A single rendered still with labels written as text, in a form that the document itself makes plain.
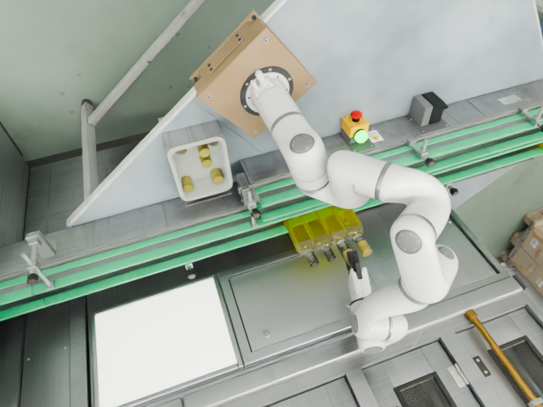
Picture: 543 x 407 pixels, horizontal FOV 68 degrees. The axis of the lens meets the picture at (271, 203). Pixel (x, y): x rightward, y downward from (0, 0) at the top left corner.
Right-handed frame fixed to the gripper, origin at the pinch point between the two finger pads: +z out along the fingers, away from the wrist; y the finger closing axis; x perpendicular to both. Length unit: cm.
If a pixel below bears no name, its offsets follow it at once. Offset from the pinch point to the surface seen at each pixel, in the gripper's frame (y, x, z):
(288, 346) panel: -11.7, 22.5, -20.7
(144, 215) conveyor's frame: 7, 66, 21
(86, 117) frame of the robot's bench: 9, 99, 79
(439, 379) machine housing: -16.5, -20.2, -32.7
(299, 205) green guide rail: 6.6, 14.3, 19.2
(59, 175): -14, 117, 68
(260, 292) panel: -12.2, 29.8, -1.3
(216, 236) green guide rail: 4.7, 42.0, 11.0
